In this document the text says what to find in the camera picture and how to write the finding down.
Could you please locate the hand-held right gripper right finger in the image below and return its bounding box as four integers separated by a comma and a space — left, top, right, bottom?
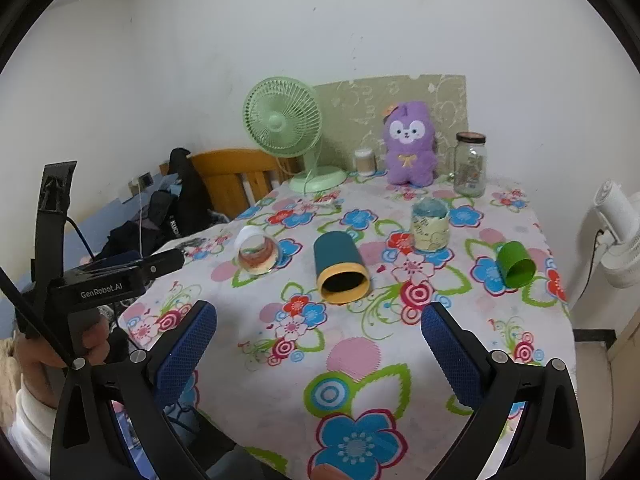
420, 302, 586, 480

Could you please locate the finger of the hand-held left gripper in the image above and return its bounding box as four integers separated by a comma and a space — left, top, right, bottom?
136, 248, 185, 281

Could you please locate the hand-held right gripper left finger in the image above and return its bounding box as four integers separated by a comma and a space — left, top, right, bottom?
50, 301, 218, 480

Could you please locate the teal cup with yellow rim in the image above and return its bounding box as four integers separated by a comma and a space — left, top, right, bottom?
313, 232, 372, 306

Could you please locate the person's left forearm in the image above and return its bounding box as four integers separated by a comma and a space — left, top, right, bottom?
0, 380, 57, 473

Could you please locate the clear glass cup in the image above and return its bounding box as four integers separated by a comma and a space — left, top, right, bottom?
233, 225, 279, 276

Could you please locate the green cup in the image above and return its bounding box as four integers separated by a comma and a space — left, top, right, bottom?
496, 240, 536, 289

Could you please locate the glass cup with paper label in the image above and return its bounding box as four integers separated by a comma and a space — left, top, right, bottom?
410, 197, 449, 253

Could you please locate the person's left hand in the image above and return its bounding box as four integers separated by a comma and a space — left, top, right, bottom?
14, 316, 114, 408

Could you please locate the black bag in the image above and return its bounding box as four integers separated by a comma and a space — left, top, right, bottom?
97, 147, 237, 262

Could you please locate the floral tablecloth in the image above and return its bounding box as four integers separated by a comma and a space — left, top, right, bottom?
116, 169, 577, 480

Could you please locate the wooden chair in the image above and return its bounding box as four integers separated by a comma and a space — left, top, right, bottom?
189, 148, 295, 222

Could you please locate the person's leg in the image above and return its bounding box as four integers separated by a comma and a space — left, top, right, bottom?
107, 375, 268, 480

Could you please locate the green desk fan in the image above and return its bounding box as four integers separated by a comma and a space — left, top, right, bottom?
243, 76, 348, 195

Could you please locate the glass jar with lid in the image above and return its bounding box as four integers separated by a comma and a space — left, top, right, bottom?
448, 131, 488, 198

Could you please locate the purple plush toy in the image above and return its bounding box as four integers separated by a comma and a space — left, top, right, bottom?
382, 100, 440, 186

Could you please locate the white fan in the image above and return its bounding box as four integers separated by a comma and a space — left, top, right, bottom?
579, 178, 640, 289

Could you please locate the small white jar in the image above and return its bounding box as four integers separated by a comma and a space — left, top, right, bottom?
353, 148, 376, 177

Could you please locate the green patterned board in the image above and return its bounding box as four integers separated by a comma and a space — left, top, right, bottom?
312, 74, 469, 182

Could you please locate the black cable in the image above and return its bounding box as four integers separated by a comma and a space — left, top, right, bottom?
64, 216, 99, 263

